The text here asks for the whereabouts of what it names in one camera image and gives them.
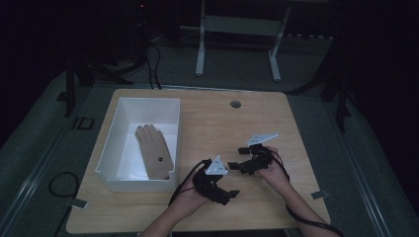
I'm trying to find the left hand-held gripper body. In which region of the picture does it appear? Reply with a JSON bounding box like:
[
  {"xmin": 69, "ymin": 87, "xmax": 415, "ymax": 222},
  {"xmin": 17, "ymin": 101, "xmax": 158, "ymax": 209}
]
[{"xmin": 192, "ymin": 155, "xmax": 231, "ymax": 205}]

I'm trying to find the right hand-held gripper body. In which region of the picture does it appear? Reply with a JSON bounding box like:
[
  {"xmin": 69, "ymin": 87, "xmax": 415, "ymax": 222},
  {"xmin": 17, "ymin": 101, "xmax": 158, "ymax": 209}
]
[{"xmin": 239, "ymin": 132, "xmax": 280, "ymax": 176}]

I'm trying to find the beige glove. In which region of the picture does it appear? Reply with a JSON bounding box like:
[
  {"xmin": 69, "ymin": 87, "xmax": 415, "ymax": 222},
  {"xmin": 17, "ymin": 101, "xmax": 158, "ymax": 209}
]
[{"xmin": 134, "ymin": 123, "xmax": 175, "ymax": 181}]

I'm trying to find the white plastic box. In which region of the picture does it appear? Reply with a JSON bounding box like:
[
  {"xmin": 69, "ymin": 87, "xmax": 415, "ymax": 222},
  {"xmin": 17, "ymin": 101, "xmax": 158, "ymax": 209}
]
[{"xmin": 94, "ymin": 97, "xmax": 182, "ymax": 193}]

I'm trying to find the person's right hand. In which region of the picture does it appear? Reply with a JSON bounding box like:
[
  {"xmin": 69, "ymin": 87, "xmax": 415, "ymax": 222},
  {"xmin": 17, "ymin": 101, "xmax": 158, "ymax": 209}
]
[{"xmin": 256, "ymin": 146, "xmax": 291, "ymax": 193}]

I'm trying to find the person's left hand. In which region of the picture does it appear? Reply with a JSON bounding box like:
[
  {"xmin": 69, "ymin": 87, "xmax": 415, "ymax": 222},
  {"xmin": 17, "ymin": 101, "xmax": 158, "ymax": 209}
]
[{"xmin": 171, "ymin": 179, "xmax": 211, "ymax": 212}]

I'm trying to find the grey tape piece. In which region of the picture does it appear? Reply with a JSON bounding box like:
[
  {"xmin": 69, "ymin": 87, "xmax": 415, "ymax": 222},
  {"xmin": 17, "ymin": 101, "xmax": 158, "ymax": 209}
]
[
  {"xmin": 310, "ymin": 190, "xmax": 330, "ymax": 200},
  {"xmin": 70, "ymin": 197, "xmax": 89, "ymax": 209}
]

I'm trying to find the black metal stand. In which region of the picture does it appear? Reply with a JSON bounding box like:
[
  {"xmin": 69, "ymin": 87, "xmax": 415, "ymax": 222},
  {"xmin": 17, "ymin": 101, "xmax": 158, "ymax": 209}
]
[
  {"xmin": 286, "ymin": 33, "xmax": 354, "ymax": 133},
  {"xmin": 63, "ymin": 58, "xmax": 133, "ymax": 119}
]

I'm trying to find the black tripod with red light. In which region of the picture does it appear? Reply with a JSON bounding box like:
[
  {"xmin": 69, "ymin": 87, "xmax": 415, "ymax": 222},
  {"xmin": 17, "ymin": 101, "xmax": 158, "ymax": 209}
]
[{"xmin": 131, "ymin": 0, "xmax": 163, "ymax": 91}]

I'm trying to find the grey metal floor rail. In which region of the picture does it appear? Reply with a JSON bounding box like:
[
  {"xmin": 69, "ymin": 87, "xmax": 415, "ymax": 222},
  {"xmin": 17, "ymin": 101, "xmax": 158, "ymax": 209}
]
[
  {"xmin": 0, "ymin": 124, "xmax": 72, "ymax": 228},
  {"xmin": 157, "ymin": 84, "xmax": 256, "ymax": 93},
  {"xmin": 329, "ymin": 108, "xmax": 393, "ymax": 237}
]

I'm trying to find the white metal desk frame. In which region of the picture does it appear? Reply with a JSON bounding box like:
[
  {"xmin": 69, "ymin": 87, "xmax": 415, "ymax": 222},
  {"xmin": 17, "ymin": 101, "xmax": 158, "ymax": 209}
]
[{"xmin": 195, "ymin": 0, "xmax": 293, "ymax": 83}]

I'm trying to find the black floor cable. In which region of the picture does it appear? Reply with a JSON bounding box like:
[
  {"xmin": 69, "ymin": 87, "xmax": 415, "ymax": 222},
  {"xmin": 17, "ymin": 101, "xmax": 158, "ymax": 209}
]
[{"xmin": 48, "ymin": 171, "xmax": 81, "ymax": 237}]

